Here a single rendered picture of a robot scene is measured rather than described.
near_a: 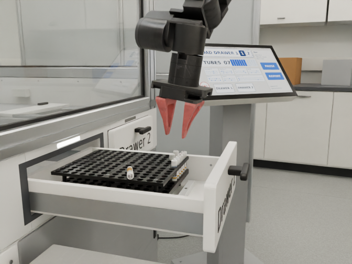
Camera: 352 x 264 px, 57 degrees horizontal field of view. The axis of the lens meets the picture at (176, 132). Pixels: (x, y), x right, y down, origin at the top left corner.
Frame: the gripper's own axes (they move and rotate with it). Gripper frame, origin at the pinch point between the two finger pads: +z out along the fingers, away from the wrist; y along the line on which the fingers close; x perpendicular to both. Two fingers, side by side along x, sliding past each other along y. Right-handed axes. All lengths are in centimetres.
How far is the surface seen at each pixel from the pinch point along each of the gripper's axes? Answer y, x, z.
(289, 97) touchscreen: -21, -102, -1
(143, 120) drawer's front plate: 22.3, -36.5, 8.3
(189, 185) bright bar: -3.4, -4.4, 11.9
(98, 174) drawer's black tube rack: 10.9, 8.4, 8.7
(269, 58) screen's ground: -8, -110, -17
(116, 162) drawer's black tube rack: 11.6, 0.6, 8.9
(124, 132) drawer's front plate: 21.6, -22.0, 9.2
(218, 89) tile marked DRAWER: 8, -77, -1
